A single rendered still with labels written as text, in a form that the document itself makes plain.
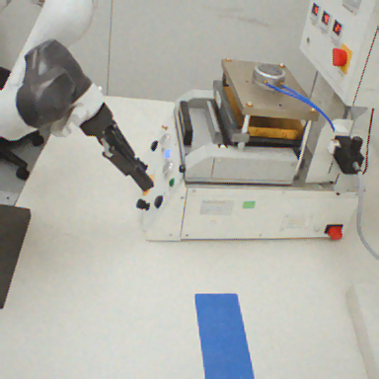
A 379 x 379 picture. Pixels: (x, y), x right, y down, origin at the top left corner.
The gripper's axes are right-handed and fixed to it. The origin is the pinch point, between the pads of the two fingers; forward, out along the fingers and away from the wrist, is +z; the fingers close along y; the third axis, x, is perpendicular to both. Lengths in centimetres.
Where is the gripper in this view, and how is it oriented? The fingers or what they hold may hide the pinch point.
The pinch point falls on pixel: (140, 177)
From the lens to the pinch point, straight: 103.5
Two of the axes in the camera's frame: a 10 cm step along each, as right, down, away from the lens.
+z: 4.8, 6.6, 5.7
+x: -8.7, 4.3, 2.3
